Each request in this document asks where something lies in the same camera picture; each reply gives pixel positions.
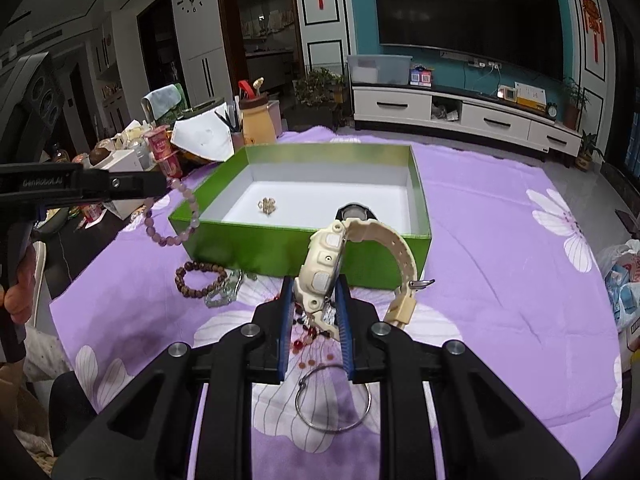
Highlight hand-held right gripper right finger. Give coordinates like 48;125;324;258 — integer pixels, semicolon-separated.
334;274;583;480

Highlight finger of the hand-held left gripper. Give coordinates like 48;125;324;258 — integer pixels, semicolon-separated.
94;169;169;200

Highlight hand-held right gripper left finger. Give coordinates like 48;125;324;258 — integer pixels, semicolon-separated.
50;276;296;480

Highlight red bead bracelet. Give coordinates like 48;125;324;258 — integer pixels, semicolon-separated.
290;302;346;368

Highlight pink bead bracelet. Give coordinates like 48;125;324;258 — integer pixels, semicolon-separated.
142;176;202;248

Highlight silver wire bangle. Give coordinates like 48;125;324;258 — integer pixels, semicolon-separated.
295;365;372;433

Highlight cream wrist watch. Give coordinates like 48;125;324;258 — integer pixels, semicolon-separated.
291;217;436;343

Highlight green cardboard box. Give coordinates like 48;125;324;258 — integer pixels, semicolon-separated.
168;143;432;291

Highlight brown wooden bead bracelet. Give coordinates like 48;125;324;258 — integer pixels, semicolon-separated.
175;261;228;301

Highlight person's left hand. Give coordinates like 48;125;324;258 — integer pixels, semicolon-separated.
2;254;39;326

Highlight white carton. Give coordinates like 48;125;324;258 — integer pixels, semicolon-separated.
82;149;166;221

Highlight red drink cup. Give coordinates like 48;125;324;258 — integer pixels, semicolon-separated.
144;126;183;178

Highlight pale green jade bangle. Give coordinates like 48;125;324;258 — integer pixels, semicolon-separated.
204;269;258;308

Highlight white paper sheet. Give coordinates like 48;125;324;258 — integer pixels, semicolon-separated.
170;107;236;163

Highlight pale green towel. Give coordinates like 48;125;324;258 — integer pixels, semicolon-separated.
141;82;188;123

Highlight pen holder cup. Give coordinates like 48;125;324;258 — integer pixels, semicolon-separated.
215;105;246;149

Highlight black wrist watch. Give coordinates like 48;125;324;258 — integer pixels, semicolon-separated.
334;202;381;223

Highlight brown lidded container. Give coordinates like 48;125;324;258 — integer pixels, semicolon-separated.
239;95;278;146

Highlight purple floral cloth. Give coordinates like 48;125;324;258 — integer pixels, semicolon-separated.
49;127;623;480

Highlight bushy potted plant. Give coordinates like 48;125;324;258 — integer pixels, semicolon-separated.
292;67;348;128

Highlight white television cabinet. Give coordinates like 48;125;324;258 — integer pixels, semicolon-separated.
351;82;583;163

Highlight clear plastic storage box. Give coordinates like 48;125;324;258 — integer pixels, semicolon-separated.
346;54;413;86

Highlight white plastic bag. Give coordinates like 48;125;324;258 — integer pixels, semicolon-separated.
595;239;640;356

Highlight small potted plant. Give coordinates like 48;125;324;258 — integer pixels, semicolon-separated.
575;130;603;173

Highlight white desk calendar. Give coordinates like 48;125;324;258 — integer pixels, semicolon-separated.
514;81;547;108

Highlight tall potted plant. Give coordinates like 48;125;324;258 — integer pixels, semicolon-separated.
562;76;591;131

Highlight large black television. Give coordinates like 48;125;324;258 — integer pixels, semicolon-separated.
372;0;563;81

